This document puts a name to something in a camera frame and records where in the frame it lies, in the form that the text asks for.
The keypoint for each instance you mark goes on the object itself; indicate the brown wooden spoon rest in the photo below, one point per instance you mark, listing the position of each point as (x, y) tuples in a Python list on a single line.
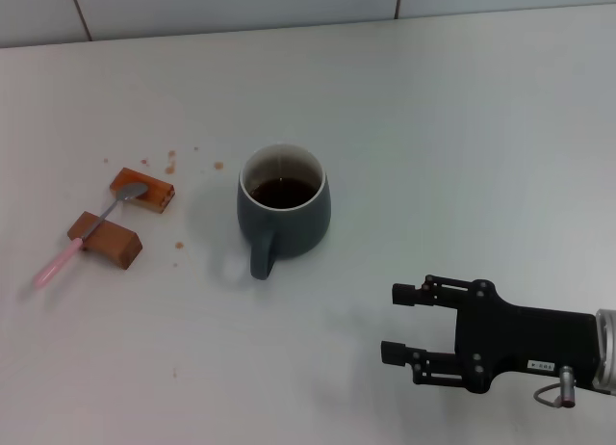
[(115, 245)]

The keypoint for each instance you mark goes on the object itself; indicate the dark coffee liquid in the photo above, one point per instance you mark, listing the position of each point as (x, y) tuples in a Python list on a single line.
[(284, 192)]

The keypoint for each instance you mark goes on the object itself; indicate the glossy orange wooden block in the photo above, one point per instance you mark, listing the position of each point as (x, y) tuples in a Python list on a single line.
[(154, 194)]

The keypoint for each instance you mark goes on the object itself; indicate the grey ceramic cup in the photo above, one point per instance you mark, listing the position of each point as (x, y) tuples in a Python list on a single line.
[(289, 233)]

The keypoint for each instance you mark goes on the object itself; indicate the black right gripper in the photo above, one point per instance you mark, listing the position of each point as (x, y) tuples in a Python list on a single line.
[(524, 339)]

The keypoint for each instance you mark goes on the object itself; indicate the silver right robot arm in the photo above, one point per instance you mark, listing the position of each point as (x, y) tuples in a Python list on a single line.
[(607, 344)]

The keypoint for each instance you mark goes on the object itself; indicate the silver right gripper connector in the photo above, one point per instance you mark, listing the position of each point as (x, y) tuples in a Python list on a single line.
[(568, 384)]

